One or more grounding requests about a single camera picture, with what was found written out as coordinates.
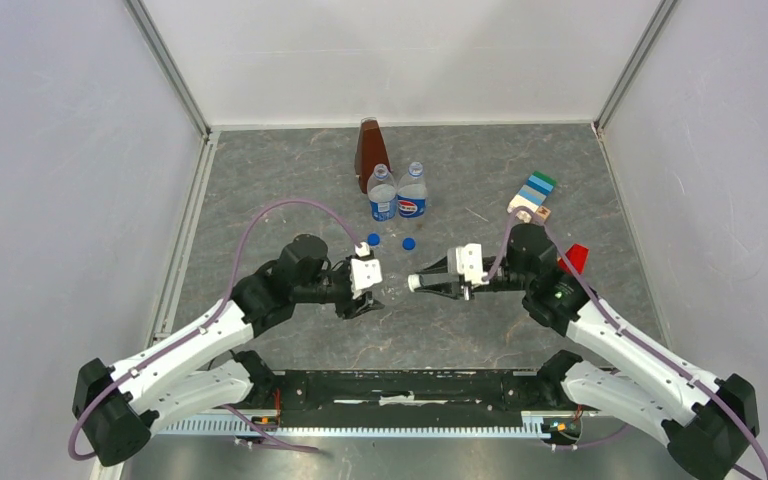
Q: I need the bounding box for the clear unlabelled plastic bottle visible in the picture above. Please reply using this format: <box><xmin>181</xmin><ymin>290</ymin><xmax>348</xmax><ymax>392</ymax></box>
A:
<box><xmin>373</xmin><ymin>273</ymin><xmax>413</xmax><ymax>307</ymax></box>

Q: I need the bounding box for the white blue Pocari cap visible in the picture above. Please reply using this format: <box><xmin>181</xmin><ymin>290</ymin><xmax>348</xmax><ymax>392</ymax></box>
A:
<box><xmin>407</xmin><ymin>274</ymin><xmax>422</xmax><ymax>292</ymax></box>

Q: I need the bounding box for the Pepsi bottle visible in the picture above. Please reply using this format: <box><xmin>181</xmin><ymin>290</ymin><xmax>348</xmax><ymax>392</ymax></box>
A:
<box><xmin>397</xmin><ymin>161</ymin><xmax>428</xmax><ymax>218</ymax></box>
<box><xmin>367</xmin><ymin>164</ymin><xmax>397</xmax><ymax>222</ymax></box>

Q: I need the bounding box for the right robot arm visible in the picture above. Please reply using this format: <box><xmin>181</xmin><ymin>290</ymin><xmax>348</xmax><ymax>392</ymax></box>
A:
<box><xmin>407</xmin><ymin>224</ymin><xmax>760</xmax><ymax>479</ymax></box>

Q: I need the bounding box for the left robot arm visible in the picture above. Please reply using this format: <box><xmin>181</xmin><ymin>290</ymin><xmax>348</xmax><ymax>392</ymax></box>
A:
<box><xmin>68</xmin><ymin>234</ymin><xmax>382</xmax><ymax>467</ymax></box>

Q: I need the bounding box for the red toy block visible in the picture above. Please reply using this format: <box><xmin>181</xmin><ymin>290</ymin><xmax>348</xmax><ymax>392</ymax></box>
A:
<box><xmin>557</xmin><ymin>243</ymin><xmax>590</xmax><ymax>274</ymax></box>

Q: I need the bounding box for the light wooden cube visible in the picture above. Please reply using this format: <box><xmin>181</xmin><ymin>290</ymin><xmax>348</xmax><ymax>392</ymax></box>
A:
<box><xmin>536</xmin><ymin>206</ymin><xmax>551</xmax><ymax>223</ymax></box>

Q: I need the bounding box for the blue green stacked block toy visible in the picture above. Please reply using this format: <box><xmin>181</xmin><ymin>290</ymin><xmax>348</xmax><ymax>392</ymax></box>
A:
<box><xmin>507</xmin><ymin>170</ymin><xmax>557</xmax><ymax>223</ymax></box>

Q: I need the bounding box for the brown wooden metronome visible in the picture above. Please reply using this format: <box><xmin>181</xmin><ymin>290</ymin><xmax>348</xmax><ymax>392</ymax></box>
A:
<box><xmin>354</xmin><ymin>117</ymin><xmax>392</xmax><ymax>194</ymax></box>

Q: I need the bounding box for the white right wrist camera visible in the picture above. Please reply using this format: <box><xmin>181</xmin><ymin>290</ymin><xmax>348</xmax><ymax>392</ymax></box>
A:
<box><xmin>446</xmin><ymin>243</ymin><xmax>489</xmax><ymax>286</ymax></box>

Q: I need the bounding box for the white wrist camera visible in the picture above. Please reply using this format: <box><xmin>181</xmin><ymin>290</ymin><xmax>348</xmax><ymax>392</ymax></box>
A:
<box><xmin>349</xmin><ymin>242</ymin><xmax>383</xmax><ymax>299</ymax></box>
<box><xmin>446</xmin><ymin>243</ymin><xmax>489</xmax><ymax>286</ymax></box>

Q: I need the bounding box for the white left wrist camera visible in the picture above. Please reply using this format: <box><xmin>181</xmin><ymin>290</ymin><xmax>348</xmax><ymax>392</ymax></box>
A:
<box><xmin>349</xmin><ymin>242</ymin><xmax>383</xmax><ymax>299</ymax></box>

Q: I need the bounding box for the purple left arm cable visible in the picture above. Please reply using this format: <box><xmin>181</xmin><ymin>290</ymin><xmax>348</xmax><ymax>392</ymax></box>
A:
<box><xmin>67</xmin><ymin>198</ymin><xmax>365</xmax><ymax>463</ymax></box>

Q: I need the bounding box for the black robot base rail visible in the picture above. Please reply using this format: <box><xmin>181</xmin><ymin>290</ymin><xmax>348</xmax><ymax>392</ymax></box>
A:
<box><xmin>231</xmin><ymin>351</ymin><xmax>586</xmax><ymax>445</ymax></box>

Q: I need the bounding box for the aluminium frame post right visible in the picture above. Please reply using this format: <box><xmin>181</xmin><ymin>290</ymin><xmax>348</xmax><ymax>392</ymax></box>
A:
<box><xmin>592</xmin><ymin>0</ymin><xmax>680</xmax><ymax>140</ymax></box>

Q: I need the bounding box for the aluminium frame post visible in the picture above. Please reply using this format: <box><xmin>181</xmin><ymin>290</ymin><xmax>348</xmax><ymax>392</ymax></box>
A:
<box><xmin>592</xmin><ymin>0</ymin><xmax>680</xmax><ymax>140</ymax></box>
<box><xmin>123</xmin><ymin>0</ymin><xmax>211</xmax><ymax>138</ymax></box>

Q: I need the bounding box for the aluminium frame post left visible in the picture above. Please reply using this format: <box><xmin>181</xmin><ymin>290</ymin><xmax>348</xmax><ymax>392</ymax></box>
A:
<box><xmin>123</xmin><ymin>0</ymin><xmax>211</xmax><ymax>138</ymax></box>

